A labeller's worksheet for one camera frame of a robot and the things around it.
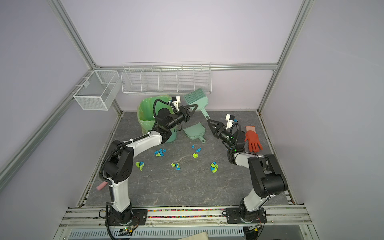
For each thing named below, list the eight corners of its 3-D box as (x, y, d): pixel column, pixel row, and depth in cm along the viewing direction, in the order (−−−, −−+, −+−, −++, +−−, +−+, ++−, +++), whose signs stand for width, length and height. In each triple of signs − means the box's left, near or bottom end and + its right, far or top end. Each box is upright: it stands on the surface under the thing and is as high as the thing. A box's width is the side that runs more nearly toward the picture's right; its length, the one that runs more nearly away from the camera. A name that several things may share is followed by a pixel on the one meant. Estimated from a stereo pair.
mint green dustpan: (195, 147, 102) (195, 145, 100) (184, 131, 111) (183, 128, 108) (211, 138, 106) (211, 136, 104) (198, 123, 115) (198, 121, 113)
